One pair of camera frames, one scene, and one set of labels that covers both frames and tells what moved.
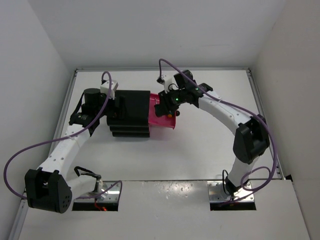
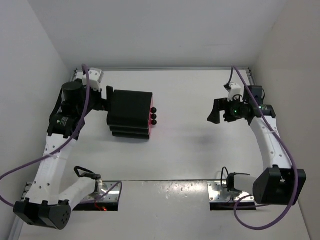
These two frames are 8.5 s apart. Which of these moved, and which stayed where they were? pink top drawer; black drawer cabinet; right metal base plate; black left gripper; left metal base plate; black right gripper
Moved: pink top drawer; black left gripper; black right gripper
Stayed: left metal base plate; black drawer cabinet; right metal base plate
